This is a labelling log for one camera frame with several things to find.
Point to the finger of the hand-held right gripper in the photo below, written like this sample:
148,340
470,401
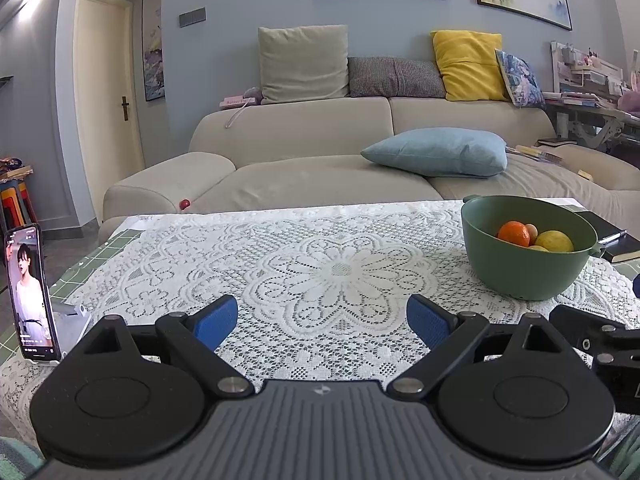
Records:
636,286
595,335

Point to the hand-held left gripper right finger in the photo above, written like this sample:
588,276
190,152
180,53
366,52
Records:
427,320

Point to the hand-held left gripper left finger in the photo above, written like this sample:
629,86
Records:
217,320

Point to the large yellow lemon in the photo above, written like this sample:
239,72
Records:
555,241
539,248

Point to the green strainer bowl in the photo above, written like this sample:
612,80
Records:
520,275

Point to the brown longan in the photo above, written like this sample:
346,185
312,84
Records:
533,231

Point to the orange mandarin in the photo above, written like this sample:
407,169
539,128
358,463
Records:
514,234

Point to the dark book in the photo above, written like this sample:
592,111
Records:
625,250

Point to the white lace tablecloth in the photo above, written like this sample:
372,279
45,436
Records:
225,260

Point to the black notebook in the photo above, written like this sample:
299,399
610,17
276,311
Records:
602,225

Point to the white paper sheet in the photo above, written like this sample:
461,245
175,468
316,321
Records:
565,203

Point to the small yellow block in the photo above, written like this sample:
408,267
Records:
585,175

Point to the green cutting mat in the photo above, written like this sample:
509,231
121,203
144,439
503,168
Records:
107,255

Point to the grey phone stand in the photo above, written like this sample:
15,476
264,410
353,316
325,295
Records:
70,325

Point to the thin black book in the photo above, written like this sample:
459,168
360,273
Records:
554,142

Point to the light blue cushion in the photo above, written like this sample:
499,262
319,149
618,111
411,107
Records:
440,152

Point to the stack of books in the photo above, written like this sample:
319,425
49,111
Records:
532,154

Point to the white study desk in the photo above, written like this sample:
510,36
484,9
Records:
590,117

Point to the smartphone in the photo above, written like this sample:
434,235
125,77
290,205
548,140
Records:
30,290

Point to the beige sofa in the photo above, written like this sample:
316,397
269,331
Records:
300,130

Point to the pink box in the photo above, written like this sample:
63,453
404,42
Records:
235,102

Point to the cluttered desk shelf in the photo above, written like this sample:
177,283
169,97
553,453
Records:
585,72

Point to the purple plush toy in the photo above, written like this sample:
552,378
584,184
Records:
254,94

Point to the blue floral cushion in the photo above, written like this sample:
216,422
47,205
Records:
520,80

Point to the cream door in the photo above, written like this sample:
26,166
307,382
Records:
105,110

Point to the grey checked cushion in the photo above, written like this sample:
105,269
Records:
395,77

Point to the yellow cushion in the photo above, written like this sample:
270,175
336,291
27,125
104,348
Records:
467,65

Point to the beige cushion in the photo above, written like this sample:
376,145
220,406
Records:
302,65

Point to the narrow framed painting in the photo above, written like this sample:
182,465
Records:
153,45

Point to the grey switch panel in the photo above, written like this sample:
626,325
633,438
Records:
192,16

